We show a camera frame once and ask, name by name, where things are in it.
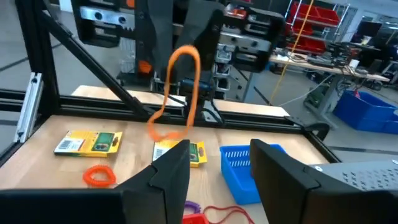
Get orange rubber band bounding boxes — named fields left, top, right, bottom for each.
left=146, top=45, right=202, bottom=142

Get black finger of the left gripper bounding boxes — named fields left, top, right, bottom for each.
left=175, top=9, right=225, bottom=94
left=135, top=0, right=174, bottom=75

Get orange coil keychain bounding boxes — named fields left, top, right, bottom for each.
left=82, top=164, right=118, bottom=189

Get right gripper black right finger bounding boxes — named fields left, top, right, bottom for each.
left=250, top=139, right=321, bottom=224

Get silver aluminium bracket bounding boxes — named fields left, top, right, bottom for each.
left=14, top=72, right=44, bottom=143

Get black aluminium table frame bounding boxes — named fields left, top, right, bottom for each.
left=0, top=0, right=341, bottom=166

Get grey workbench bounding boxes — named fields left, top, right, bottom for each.
left=270, top=54, right=391, bottom=125

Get red storage bin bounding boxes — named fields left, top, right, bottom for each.
left=290, top=2, right=340, bottom=26
left=287, top=37, right=327, bottom=55
left=285, top=23, right=315, bottom=37

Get thin dark red rubber band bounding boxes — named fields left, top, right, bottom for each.
left=203, top=205, right=256, bottom=224

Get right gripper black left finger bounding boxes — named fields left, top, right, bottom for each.
left=114, top=139, right=191, bottom=224

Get black monitor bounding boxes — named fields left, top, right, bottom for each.
left=356, top=21, right=383, bottom=41

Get blue storage bin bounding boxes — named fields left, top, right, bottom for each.
left=332, top=90, right=397, bottom=131
left=382, top=110, right=398, bottom=135

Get purple coil keychain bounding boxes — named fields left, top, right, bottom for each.
left=183, top=200, right=202, bottom=215

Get blue plastic basket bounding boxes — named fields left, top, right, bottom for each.
left=219, top=143, right=289, bottom=206

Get yellow crayon box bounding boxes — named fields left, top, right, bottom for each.
left=152, top=139, right=208, bottom=169
left=53, top=129, right=124, bottom=158

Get yellow hanging cord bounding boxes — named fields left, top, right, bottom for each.
left=270, top=0, right=315, bottom=103

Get grey perforated metal riser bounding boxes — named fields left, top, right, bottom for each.
left=306, top=160, right=398, bottom=192

